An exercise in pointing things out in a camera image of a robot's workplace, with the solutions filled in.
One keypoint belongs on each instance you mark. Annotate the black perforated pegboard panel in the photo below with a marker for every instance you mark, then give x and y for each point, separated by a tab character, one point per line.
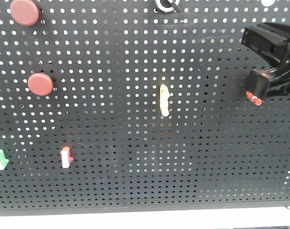
107	60

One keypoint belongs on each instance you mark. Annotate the cream white switch block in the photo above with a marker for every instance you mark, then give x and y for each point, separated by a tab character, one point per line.
164	96

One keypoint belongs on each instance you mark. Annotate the red contact block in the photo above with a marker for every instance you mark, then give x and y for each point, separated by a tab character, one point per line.
254	99

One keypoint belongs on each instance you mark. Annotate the green white switch block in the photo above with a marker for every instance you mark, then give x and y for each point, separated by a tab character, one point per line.
0	159

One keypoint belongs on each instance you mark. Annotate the red round button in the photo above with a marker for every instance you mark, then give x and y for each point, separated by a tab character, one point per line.
40	84
24	12

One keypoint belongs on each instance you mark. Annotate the lower red round button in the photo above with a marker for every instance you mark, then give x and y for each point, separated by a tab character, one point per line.
40	84

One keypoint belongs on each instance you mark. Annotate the upper red round button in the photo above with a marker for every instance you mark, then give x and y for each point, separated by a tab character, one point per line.
24	12

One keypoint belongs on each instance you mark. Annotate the white standing desk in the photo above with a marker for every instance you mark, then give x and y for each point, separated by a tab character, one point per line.
183	219

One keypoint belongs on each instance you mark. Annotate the red white switch block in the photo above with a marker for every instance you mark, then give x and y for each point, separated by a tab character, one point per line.
66	158

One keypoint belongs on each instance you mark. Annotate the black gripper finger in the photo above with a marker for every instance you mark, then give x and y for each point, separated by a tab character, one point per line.
271	41
270	83

